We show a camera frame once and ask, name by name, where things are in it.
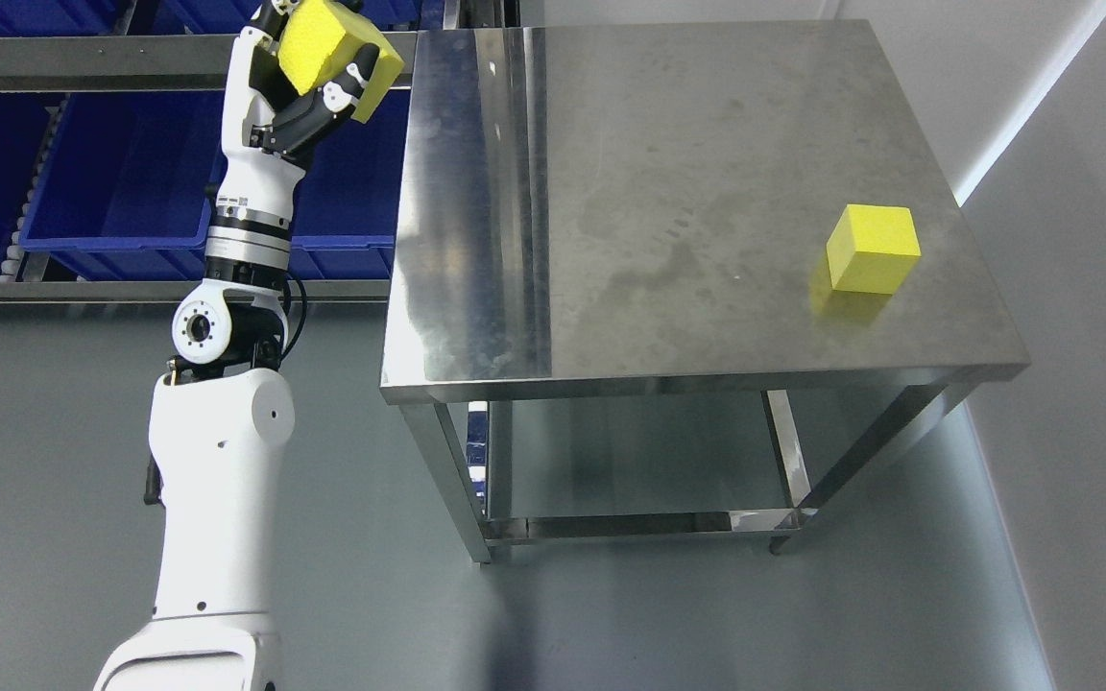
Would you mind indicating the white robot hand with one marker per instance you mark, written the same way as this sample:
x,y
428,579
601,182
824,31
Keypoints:
x,y
268,153

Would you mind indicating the yellow foam block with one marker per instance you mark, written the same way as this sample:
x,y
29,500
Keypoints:
x,y
872,249
320,40

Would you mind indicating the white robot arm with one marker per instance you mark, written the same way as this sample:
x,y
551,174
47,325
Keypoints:
x,y
222,414

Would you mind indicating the blue plastic bin right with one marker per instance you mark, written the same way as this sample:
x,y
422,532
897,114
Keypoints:
x,y
346,206

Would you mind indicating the blue plastic bin centre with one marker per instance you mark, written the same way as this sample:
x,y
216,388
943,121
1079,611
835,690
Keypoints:
x,y
121,195

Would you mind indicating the stainless steel table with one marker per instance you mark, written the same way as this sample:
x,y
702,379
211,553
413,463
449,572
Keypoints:
x,y
636,210

